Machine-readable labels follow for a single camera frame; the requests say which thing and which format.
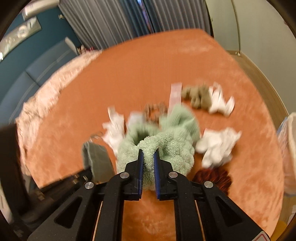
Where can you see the silver wall art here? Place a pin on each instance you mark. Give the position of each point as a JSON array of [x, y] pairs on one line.
[[18, 35]]

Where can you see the orange bed blanket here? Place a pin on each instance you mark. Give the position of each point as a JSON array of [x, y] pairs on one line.
[[136, 76]]

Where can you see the blue padded headboard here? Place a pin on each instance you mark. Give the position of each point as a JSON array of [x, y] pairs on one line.
[[34, 76]]

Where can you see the olive beige sock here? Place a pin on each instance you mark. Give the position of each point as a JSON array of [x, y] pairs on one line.
[[198, 95]]

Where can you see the grey blue curtains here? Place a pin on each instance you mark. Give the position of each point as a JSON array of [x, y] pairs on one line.
[[103, 24]]

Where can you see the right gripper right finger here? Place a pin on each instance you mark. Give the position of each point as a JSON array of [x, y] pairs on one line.
[[202, 211]]

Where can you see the gold framed standing mirror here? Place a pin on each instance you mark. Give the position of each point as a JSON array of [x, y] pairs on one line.
[[224, 20]]

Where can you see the grey small sock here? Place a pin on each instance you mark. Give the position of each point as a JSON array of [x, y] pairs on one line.
[[97, 159]]

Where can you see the beige dotted scrunchie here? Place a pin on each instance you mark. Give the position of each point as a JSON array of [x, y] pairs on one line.
[[152, 112]]

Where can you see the white grey sock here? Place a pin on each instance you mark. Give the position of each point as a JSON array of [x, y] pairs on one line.
[[135, 117]]

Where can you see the pink floral pillow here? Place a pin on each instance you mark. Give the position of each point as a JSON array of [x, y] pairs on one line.
[[38, 107]]

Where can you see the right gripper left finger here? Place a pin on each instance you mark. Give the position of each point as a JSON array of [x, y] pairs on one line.
[[95, 211]]

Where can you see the white tissue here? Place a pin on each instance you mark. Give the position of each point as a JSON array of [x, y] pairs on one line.
[[114, 129], [216, 146]]

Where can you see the mint green fluffy sock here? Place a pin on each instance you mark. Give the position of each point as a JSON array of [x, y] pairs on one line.
[[173, 138]]

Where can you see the white lined trash bin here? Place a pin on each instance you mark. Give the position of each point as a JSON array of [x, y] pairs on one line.
[[286, 140]]

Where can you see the dark red scrunchie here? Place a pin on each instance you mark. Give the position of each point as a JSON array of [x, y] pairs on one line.
[[218, 176]]

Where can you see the white glove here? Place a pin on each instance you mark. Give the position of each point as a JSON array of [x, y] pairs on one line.
[[219, 105]]

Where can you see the pink paper strip wrapper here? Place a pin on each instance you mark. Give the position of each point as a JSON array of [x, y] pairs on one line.
[[175, 95]]

